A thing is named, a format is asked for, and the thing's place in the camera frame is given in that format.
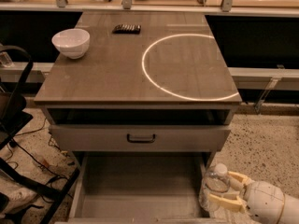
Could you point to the grey top drawer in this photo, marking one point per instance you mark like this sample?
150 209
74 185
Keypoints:
112 138

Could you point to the black drawer handle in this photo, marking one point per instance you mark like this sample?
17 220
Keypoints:
140 139

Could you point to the grey wooden drawer cabinet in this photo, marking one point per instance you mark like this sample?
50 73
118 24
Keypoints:
171 73

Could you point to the dark snack bar package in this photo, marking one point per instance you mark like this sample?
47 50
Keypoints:
127 29

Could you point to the clear plastic water bottle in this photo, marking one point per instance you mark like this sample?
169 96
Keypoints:
215 181

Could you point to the white ceramic bowl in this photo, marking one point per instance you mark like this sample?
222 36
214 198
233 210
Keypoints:
72 43

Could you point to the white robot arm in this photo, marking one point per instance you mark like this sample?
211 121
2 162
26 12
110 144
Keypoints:
290 213

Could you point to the open grey middle drawer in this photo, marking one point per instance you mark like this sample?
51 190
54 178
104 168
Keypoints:
139 188

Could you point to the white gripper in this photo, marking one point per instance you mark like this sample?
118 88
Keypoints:
263 200

